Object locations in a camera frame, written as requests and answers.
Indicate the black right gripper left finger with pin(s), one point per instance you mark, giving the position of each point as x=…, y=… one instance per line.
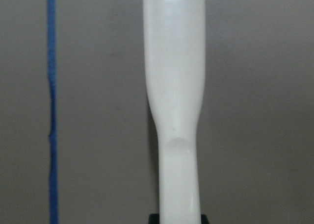
x=154, y=219

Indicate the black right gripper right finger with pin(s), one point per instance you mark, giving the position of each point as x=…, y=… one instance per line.
x=204, y=219

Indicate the beige brush black bristles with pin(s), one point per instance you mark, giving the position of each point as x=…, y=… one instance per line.
x=174, y=45

